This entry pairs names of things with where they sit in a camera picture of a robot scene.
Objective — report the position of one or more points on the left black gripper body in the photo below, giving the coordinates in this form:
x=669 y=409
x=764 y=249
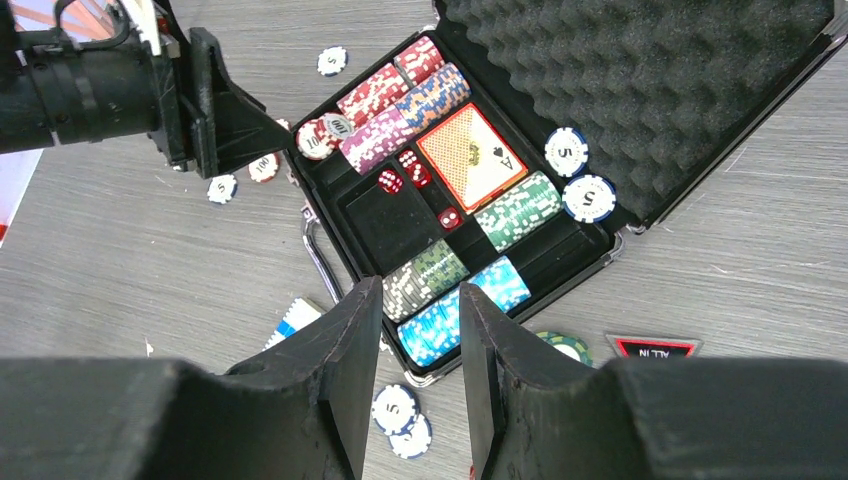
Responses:
x=76 y=93

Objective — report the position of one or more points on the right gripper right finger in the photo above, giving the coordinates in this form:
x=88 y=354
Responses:
x=533 y=412

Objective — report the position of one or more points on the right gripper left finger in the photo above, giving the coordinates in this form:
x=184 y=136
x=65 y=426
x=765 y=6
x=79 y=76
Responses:
x=303 y=405

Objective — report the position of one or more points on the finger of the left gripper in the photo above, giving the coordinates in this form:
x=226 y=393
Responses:
x=231 y=128

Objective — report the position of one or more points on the blue playing card deck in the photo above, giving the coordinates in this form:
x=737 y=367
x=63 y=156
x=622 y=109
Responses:
x=300 y=314

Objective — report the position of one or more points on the purple poker chip stack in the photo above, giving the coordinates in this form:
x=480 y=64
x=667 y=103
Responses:
x=383 y=134

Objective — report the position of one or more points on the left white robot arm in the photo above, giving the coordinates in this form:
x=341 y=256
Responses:
x=154 y=23

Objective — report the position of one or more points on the blue white chip lower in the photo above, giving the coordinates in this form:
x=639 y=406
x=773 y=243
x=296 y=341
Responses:
x=222 y=189

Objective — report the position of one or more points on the dark green chip pile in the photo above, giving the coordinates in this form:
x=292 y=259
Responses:
x=573 y=347

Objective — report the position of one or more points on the blue white chip pair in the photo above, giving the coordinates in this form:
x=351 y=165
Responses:
x=397 y=414

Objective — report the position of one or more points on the lone blue white chip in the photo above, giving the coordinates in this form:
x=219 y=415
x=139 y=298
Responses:
x=332 y=61

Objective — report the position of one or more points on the red triangle all-in button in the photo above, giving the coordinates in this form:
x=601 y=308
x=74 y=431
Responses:
x=653 y=347

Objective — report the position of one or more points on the light blue chip stack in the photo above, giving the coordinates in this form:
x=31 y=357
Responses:
x=435 y=331

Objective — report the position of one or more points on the red poker chip stack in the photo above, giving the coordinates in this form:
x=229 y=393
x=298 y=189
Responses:
x=390 y=82

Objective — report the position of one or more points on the red die in case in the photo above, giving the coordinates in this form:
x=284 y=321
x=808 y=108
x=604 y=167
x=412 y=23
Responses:
x=407 y=159
x=450 y=218
x=390 y=181
x=419 y=174

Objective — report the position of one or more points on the grey camo chip stack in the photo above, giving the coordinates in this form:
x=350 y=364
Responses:
x=420 y=280

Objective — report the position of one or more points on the blue orange chip stack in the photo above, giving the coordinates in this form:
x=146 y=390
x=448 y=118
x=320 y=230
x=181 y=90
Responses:
x=434 y=97

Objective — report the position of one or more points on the green poker chip stack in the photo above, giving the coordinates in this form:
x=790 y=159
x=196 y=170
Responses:
x=519 y=211

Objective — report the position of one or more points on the red playing card deck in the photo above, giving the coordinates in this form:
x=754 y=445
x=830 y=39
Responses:
x=471 y=157

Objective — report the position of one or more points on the blue white chip on lid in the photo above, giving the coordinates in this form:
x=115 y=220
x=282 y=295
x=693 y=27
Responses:
x=566 y=151

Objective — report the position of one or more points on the black poker chip case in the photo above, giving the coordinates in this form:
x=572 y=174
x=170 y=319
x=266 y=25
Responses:
x=662 y=91

